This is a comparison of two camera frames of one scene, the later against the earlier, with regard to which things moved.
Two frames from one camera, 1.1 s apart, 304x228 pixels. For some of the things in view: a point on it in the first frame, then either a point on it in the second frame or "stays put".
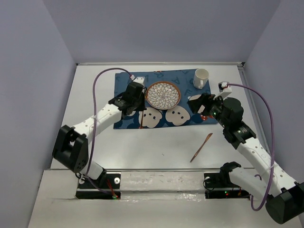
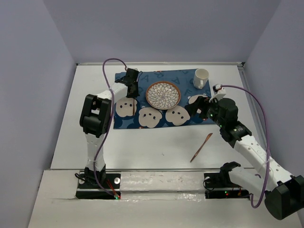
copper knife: (207, 137) stays put
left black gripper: (141, 107) to (135, 94)
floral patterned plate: (163, 95) stays put
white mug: (200, 78) stays put
